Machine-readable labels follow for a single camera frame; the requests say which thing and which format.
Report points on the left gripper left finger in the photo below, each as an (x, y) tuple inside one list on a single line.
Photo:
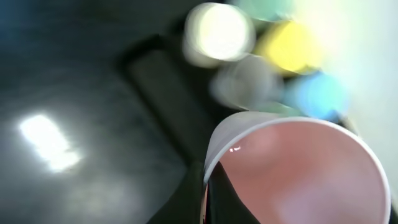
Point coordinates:
[(183, 202)]

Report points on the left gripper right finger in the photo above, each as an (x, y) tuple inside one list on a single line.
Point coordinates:
[(224, 202)]

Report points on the pink cup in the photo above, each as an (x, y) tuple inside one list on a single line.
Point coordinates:
[(311, 174)]

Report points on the black tray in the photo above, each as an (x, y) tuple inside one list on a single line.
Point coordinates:
[(164, 93)]

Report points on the pale green cup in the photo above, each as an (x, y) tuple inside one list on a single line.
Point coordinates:
[(245, 81)]

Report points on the blue cup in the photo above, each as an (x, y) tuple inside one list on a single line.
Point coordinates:
[(317, 93)]

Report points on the yellow cup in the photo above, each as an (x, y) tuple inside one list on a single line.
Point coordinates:
[(289, 46)]

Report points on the white cup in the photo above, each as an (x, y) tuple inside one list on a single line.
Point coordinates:
[(220, 31)]

